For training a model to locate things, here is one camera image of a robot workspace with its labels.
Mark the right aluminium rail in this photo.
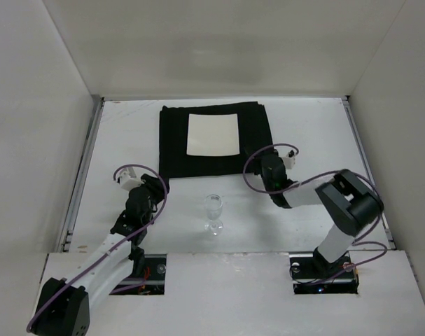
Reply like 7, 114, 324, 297
342, 96, 396, 250

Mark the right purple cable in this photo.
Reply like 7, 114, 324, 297
242, 142, 388, 270

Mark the aluminium rail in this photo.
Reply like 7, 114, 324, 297
55, 94, 104, 253
342, 96, 396, 250

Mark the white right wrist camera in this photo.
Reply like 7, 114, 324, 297
281, 150, 297, 170

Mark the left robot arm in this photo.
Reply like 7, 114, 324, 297
26, 171, 169, 335

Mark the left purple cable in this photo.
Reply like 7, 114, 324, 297
25, 164, 171, 332

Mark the clear champagne glass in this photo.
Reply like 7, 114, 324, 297
204, 194, 223, 236

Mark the black cloth placemat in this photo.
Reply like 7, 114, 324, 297
159, 101, 272, 179

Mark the square white plate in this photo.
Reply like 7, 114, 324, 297
186, 114, 240, 157

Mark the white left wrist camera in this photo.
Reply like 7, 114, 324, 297
117, 167, 142, 191

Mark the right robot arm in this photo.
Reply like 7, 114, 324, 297
255, 148, 384, 279

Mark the purple cable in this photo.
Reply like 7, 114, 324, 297
25, 164, 171, 332
242, 142, 388, 270

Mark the left aluminium rail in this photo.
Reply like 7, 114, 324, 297
55, 94, 104, 253

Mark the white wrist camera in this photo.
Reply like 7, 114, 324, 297
117, 167, 142, 191
281, 150, 297, 170

